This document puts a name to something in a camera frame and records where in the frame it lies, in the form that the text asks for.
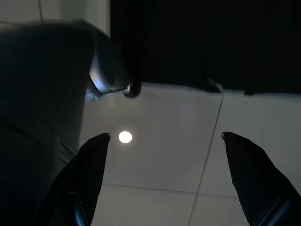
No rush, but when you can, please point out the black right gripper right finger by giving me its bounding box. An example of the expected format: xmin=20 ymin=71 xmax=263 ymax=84
xmin=221 ymin=131 xmax=301 ymax=226

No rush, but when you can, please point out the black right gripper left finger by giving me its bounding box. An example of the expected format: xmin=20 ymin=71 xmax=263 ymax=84
xmin=32 ymin=132 xmax=111 ymax=226

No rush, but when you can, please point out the robot dark grey leg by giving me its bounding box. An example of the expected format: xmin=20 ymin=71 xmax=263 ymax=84
xmin=0 ymin=18 xmax=142 ymax=226

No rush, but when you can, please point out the white cable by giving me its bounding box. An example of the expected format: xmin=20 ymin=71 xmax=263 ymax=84
xmin=206 ymin=78 xmax=224 ymax=94

